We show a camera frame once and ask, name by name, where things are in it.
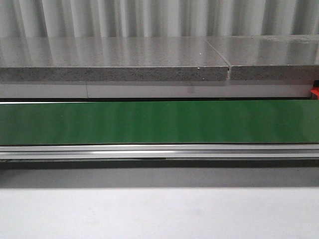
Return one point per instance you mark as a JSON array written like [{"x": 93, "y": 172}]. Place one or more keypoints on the white pleated curtain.
[{"x": 146, "y": 18}]

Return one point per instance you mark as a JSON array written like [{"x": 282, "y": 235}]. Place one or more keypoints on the aluminium conveyor side rail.
[{"x": 174, "y": 152}]

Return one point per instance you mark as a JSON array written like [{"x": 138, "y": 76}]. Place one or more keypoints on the grey stone slab right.
[{"x": 274, "y": 58}]

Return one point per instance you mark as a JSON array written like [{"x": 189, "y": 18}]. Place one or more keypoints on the green conveyor belt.
[{"x": 241, "y": 121}]

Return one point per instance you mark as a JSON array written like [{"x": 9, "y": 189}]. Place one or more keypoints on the white panel below slabs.
[{"x": 112, "y": 90}]

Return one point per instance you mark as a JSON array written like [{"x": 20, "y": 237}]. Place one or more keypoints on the red plastic part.
[{"x": 315, "y": 93}]

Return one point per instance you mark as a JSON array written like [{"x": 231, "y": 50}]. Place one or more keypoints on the grey stone slab left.
[{"x": 110, "y": 59}]

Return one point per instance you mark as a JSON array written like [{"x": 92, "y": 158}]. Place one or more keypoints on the grey stone slab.
[
  {"x": 274, "y": 58},
  {"x": 110, "y": 59}
]

